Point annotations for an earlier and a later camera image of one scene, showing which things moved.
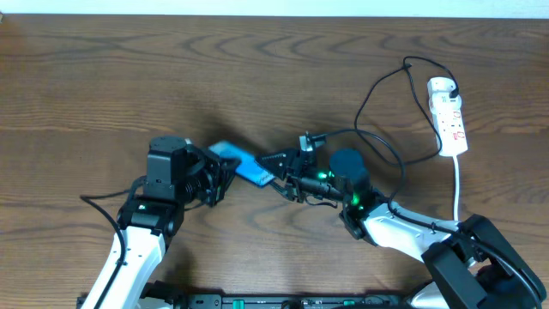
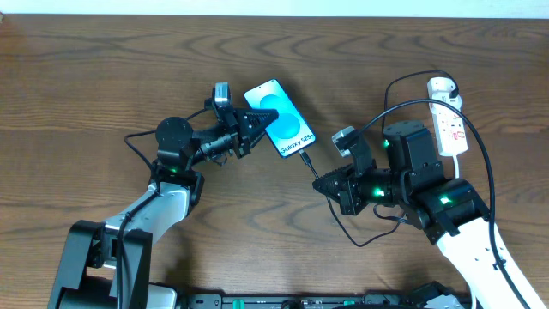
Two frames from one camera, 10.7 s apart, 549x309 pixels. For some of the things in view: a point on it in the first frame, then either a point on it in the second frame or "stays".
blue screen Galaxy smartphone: [248, 168] → [290, 132]
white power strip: [447, 115] stays
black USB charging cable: [400, 162] → [304, 156]
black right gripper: [294, 170] → [352, 189]
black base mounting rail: [386, 300] stays
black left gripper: [215, 178] → [239, 131]
